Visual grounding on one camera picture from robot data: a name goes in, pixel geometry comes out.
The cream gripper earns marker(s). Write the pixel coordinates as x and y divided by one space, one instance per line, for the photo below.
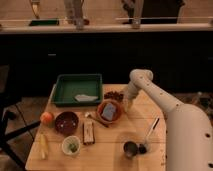
127 104

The dark red grape bunch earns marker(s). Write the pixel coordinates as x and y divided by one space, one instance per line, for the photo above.
114 95

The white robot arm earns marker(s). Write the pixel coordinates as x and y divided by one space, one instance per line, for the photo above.
189 133

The white cloth in tray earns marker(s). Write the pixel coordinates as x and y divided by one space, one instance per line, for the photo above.
85 98

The green plastic tray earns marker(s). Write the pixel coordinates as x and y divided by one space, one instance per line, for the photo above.
68 86

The orange terracotta bowl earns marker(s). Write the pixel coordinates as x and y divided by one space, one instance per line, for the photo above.
117 114

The blue sponge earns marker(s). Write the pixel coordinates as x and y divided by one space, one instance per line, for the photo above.
108 111

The small metal cup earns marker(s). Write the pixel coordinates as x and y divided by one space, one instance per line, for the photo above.
130 149

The brown rectangular block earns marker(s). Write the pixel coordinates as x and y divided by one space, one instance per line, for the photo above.
88 133

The dark brown bowl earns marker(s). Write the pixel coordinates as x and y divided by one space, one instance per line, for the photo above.
66 123

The white cup with greens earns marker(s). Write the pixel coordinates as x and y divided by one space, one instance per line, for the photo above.
71 146

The red orange apple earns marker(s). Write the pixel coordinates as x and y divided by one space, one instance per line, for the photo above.
47 118

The yellow banana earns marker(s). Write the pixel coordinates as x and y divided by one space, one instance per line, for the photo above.
43 146

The green item on counter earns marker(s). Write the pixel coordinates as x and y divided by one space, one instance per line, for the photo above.
48 22

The wooden handled spoon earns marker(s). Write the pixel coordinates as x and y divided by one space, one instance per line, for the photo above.
89 115

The white handled black brush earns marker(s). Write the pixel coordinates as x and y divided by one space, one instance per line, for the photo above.
143 146

